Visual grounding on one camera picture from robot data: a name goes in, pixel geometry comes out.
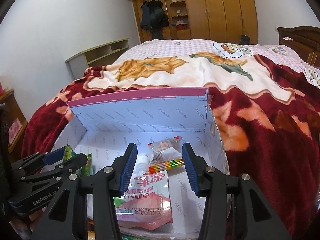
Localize green peas snack bag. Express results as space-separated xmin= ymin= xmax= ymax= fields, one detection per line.
xmin=62 ymin=145 xmax=94 ymax=178

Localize pink peach jelly pouch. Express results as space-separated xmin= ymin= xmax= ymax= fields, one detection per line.
xmin=114 ymin=155 xmax=172 ymax=231

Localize pink cardboard box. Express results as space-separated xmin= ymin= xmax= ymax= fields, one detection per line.
xmin=54 ymin=88 xmax=229 ymax=239

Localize red floral fleece blanket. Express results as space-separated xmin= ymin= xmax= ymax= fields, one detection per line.
xmin=21 ymin=51 xmax=319 ymax=239

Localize grey low shelf unit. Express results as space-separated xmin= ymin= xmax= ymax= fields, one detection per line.
xmin=65 ymin=38 xmax=129 ymax=79

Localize pink checkered bed sheet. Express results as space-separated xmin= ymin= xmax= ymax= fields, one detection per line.
xmin=116 ymin=39 xmax=319 ymax=88

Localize dark wooden headboard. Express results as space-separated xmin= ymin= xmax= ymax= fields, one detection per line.
xmin=277 ymin=26 xmax=320 ymax=69

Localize dark hanging jackets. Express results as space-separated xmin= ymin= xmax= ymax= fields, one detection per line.
xmin=140 ymin=0 xmax=169 ymax=40

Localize wooden wardrobe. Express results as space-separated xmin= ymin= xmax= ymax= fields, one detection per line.
xmin=132 ymin=0 xmax=258 ymax=44

